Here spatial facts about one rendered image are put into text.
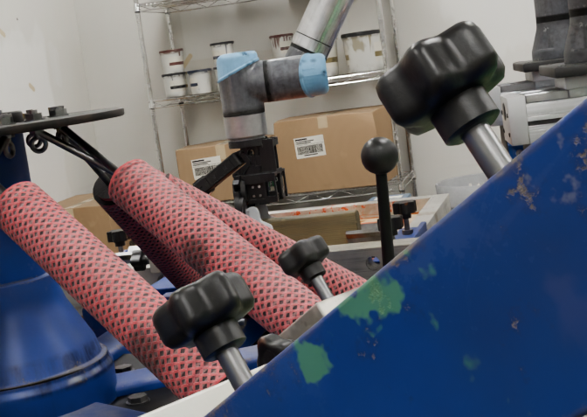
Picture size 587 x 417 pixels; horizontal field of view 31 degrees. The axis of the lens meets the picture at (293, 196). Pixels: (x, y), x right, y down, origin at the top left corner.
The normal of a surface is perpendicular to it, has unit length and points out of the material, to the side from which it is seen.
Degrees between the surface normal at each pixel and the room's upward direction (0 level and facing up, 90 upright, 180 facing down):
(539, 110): 90
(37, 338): 63
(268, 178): 90
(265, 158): 90
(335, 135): 89
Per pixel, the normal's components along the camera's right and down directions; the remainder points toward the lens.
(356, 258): -0.25, 0.15
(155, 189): -0.10, -0.68
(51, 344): 0.54, -0.46
